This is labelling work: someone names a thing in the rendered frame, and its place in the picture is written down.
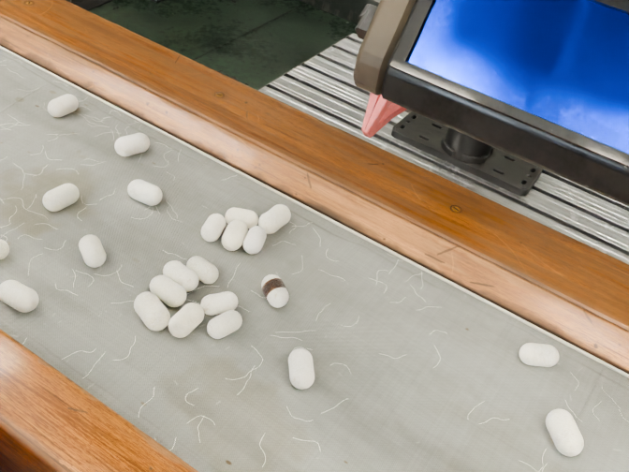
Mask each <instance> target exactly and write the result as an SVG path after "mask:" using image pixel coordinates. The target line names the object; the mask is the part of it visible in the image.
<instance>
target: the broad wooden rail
mask: <svg viewBox="0 0 629 472"><path fill-rule="evenodd" d="M0 46H1V47H3V48H5V49H7V50H9V51H11V52H14V53H16V54H18V55H19V56H20V57H22V58H24V59H26V60H28V61H30V62H32V63H34V64H36V65H38V66H40V67H42V68H44V69H46V70H48V71H50V72H51V73H53V74H55V75H57V76H59V77H60V78H62V79H64V80H66V81H69V82H71V83H73V84H75V85H77V86H79V87H80V88H81V89H83V90H85V91H87V92H89V93H91V94H93V95H95V96H98V97H100V98H102V99H103V100H105V101H107V102H109V103H110V104H112V105H114V106H116V107H118V108H120V109H122V110H123V111H126V112H128V113H130V114H132V115H134V116H136V117H138V118H139V119H141V120H143V121H144V122H146V123H148V124H150V125H153V126H155V127H157V128H159V129H161V130H163V131H165V132H166V133H168V134H170V135H171V136H173V137H175V138H177V139H179V140H182V141H184V142H185V143H187V144H189V145H191V146H193V147H195V148H197V149H199V150H200V151H202V152H204V153H206V154H207V155H210V156H212V157H214V158H216V159H218V160H220V161H222V162H224V163H226V164H228V165H229V166H230V167H232V168H234V169H236V170H239V171H241V172H243V173H245V174H247V175H249V176H250V177H252V178H254V179H256V180H258V181H260V182H261V183H263V184H266V185H268V186H269V187H271V188H273V189H275V190H277V191H279V192H281V193H283V194H285V195H287V196H289V197H290V198H292V199H294V200H296V201H298V202H300V203H302V204H304V205H306V206H308V207H310V208H312V209H313V210H315V211H317V212H319V213H321V214H323V215H325V216H327V217H329V218H331V219H332V220H334V221H336V222H338V223H340V224H342V225H344V226H346V227H348V228H350V229H352V230H354V231H355V232H357V233H359V234H361V235H363V236H365V237H367V238H369V239H371V240H373V241H375V242H376V243H379V244H381V245H383V246H384V247H386V248H388V249H390V250H392V251H394V252H396V253H397V254H399V255H401V256H403V257H405V258H408V259H410V260H412V261H414V262H415V263H416V264H418V265H420V266H422V267H424V268H426V269H428V270H430V271H432V272H434V273H437V274H438V275H440V276H442V277H444V278H445V279H447V280H449V281H451V282H453V283H455V284H457V285H459V286H460V287H462V288H465V289H467V290H469V291H471V292H473V293H474V294H476V295H478V296H479V297H481V298H483V299H485V300H487V301H489V302H492V303H494V304H496V305H498V306H500V307H501V308H503V309H504V310H506V311H508V312H510V313H512V314H514V315H516V316H518V317H521V318H522V319H524V320H526V321H528V322H530V323H532V324H534V325H535V326H537V327H539V328H541V329H542V330H544V331H546V332H549V333H551V334H553V335H555V336H557V337H559V338H561V339H563V340H564V341H565V342H567V343H569V344H571V345H573V346H575V347H578V348H580V349H582V350H584V351H585V352H587V353H589V354H591V355H593V356H594V357H596V358H598V359H600V360H602V361H605V362H606V363H608V364H610V365H612V366H614V367H616V368H618V369H620V370H622V371H624V372H625V373H626V374H628V375H629V264H627V263H625V262H622V261H620V260H618V259H616V258H614V257H612V256H609V255H607V254H605V253H603V252H601V251H599V250H597V249H594V248H592V247H590V246H588V245H587V244H585V243H582V242H579V241H577V240H575V239H573V238H571V237H569V236H567V235H564V234H562V233H561V232H559V231H557V230H555V229H552V228H549V227H547V226H545V225H543V224H541V223H539V222H537V221H534V220H533V219H531V218H529V217H527V216H525V215H523V214H519V213H517V212H515V211H513V210H511V209H509V208H507V207H505V206H503V205H501V204H499V203H497V202H495V201H493V200H491V199H487V198H485V197H483V196H481V195H479V194H477V193H475V192H473V191H471V190H469V189H467V188H465V187H463V186H460V185H458V184H455V183H453V182H451V181H449V180H448V179H445V178H443V177H441V176H439V175H437V174H435V173H433V172H430V171H428V170H425V169H423V168H421V167H420V166H418V165H415V164H413V163H411V162H409V161H407V160H405V159H403V158H400V157H398V156H396V155H394V154H392V153H390V152H388V151H385V150H383V149H381V148H379V147H377V146H375V145H373V144H370V143H369V142H367V141H365V140H362V139H360V138H358V137H355V136H353V135H351V134H349V133H347V132H345V131H343V130H341V129H339V128H337V127H335V126H332V125H328V124H326V123H324V122H322V121H320V120H318V119H317V118H315V117H313V116H311V115H309V114H307V113H305V112H303V111H300V110H298V109H295V108H293V107H291V106H289V105H287V104H286V103H284V102H281V101H279V100H277V99H275V98H273V97H271V96H268V95H265V94H263V93H261V92H259V91H257V90H256V89H254V88H251V87H249V86H247V85H245V84H243V83H241V82H239V81H235V80H233V79H231V78H230V77H228V76H226V75H224V74H221V73H219V72H217V71H215V70H213V69H211V68H209V67H207V66H204V65H202V64H200V63H198V62H196V61H194V60H191V59H189V58H187V57H185V56H183V55H181V54H179V53H177V52H174V51H172V50H170V49H168V48H166V47H164V46H161V45H159V44H157V43H155V42H153V41H151V40H150V39H148V38H145V37H142V36H140V35H138V34H136V33H134V32H132V31H129V30H127V29H125V28H123V27H122V26H120V25H118V24H115V23H113V22H110V21H108V20H106V19H104V18H102V17H99V16H97V15H95V14H94V13H92V12H90V11H88V10H85V9H83V8H81V7H78V6H76V5H74V4H72V3H69V2H67V1H66V0H0Z"/></svg>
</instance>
